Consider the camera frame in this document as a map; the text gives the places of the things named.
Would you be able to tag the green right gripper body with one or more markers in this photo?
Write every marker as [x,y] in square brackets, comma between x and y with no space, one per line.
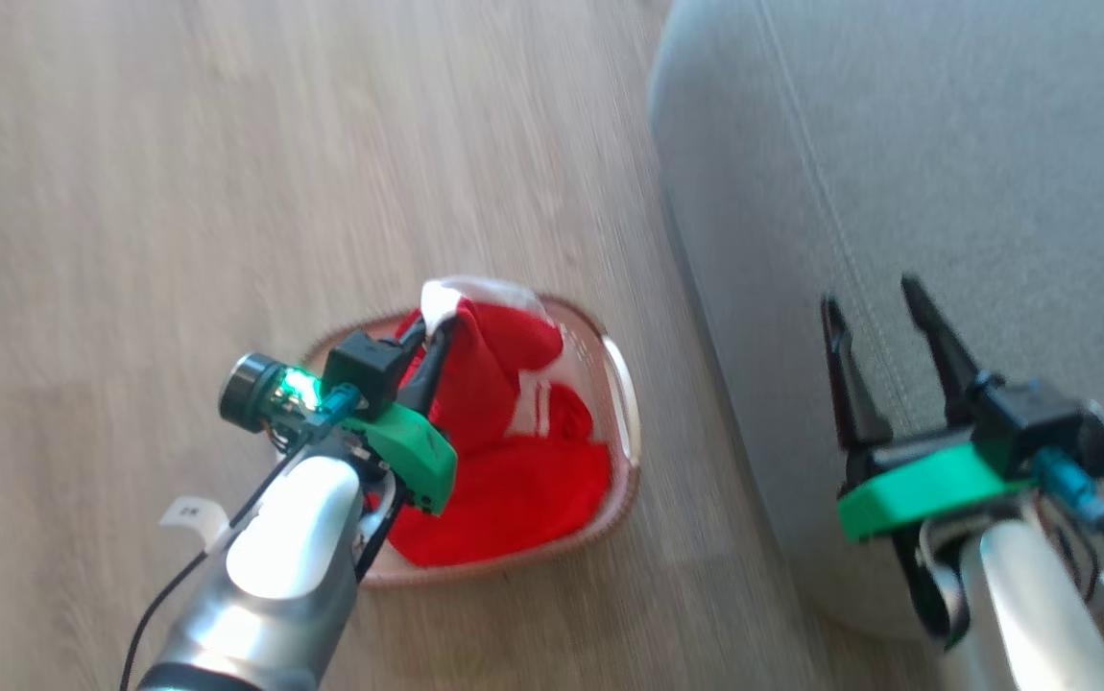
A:
[917,489]

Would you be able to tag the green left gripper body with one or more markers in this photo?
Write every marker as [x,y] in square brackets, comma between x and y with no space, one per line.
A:
[418,456]

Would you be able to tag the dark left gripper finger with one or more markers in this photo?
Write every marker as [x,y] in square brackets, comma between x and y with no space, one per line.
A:
[411,344]
[437,369]

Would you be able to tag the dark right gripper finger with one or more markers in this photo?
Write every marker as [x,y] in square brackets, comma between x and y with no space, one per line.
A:
[941,345]
[848,384]

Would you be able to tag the red white jersey shirt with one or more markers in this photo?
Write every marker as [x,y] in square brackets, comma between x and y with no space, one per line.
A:
[504,489]

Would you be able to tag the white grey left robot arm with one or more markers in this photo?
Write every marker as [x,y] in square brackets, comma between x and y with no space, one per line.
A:
[283,547]

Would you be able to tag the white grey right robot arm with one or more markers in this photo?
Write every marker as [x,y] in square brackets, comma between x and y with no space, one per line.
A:
[1022,614]

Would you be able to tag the white laundry basket brown rim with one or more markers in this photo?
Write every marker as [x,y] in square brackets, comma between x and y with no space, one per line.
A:
[621,403]

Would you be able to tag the grey fabric sofa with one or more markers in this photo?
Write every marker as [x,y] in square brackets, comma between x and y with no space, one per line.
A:
[898,173]

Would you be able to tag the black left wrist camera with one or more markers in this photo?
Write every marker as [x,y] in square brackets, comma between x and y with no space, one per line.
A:
[360,369]

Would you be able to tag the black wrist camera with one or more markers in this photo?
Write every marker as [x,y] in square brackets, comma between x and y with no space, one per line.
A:
[1032,422]
[360,369]

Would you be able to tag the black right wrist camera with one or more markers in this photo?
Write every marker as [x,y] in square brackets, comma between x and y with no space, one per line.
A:
[1032,422]

